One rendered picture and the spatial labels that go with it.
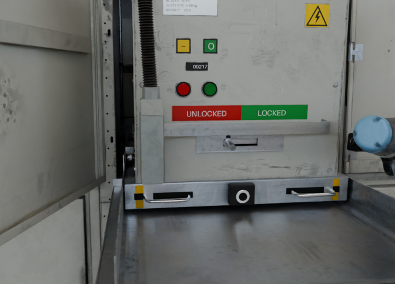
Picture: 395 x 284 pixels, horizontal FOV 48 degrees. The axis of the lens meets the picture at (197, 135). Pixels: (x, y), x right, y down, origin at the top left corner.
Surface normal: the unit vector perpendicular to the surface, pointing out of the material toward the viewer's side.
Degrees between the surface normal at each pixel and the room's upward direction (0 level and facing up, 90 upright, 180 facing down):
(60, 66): 90
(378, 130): 76
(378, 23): 90
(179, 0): 94
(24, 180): 90
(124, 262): 0
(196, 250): 0
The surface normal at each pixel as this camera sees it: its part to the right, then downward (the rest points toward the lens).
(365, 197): -0.99, 0.02
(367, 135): -0.58, -0.14
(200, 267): 0.00, -0.99
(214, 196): 0.14, 0.19
